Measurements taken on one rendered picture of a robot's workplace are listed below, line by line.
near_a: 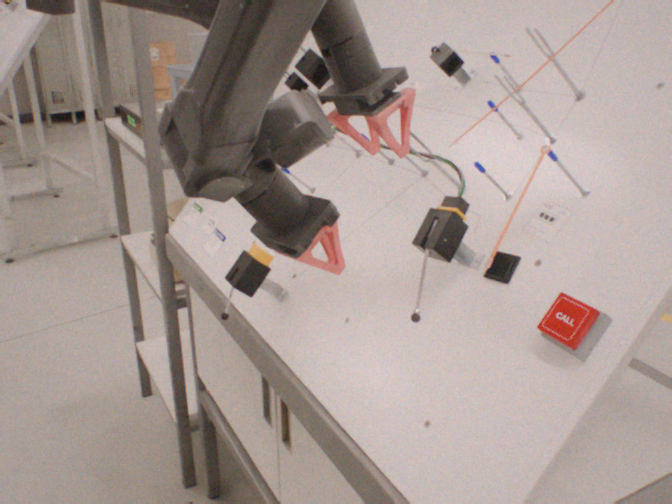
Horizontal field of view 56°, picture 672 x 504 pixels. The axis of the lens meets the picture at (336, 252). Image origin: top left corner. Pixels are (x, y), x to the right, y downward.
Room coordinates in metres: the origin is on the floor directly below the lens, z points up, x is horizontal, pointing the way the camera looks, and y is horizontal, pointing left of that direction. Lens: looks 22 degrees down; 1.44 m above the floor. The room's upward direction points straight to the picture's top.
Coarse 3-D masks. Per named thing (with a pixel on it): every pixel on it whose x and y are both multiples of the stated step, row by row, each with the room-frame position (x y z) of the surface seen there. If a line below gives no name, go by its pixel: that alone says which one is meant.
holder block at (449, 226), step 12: (432, 216) 0.79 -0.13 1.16; (444, 216) 0.77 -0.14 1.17; (456, 216) 0.77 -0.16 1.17; (420, 228) 0.79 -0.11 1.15; (444, 228) 0.76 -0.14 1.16; (456, 228) 0.77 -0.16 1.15; (420, 240) 0.77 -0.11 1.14; (432, 240) 0.76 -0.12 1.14; (456, 240) 0.77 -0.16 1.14; (432, 252) 0.76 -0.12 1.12; (444, 252) 0.76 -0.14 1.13
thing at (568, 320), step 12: (564, 300) 0.63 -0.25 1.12; (576, 300) 0.62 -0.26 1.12; (552, 312) 0.63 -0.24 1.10; (564, 312) 0.62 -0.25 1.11; (576, 312) 0.61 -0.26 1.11; (588, 312) 0.60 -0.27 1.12; (600, 312) 0.61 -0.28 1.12; (540, 324) 0.63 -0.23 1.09; (552, 324) 0.62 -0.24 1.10; (564, 324) 0.61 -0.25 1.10; (576, 324) 0.60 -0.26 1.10; (588, 324) 0.60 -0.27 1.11; (552, 336) 0.61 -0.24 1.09; (564, 336) 0.60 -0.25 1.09; (576, 336) 0.59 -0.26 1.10
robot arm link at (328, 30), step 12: (336, 0) 0.72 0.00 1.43; (348, 0) 0.73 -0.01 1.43; (324, 12) 0.72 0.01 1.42; (336, 12) 0.72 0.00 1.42; (348, 12) 0.73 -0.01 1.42; (324, 24) 0.72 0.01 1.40; (336, 24) 0.72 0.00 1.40; (348, 24) 0.73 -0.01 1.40; (360, 24) 0.74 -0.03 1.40; (324, 36) 0.73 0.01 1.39; (336, 36) 0.72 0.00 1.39; (348, 36) 0.73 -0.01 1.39; (324, 48) 0.73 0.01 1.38
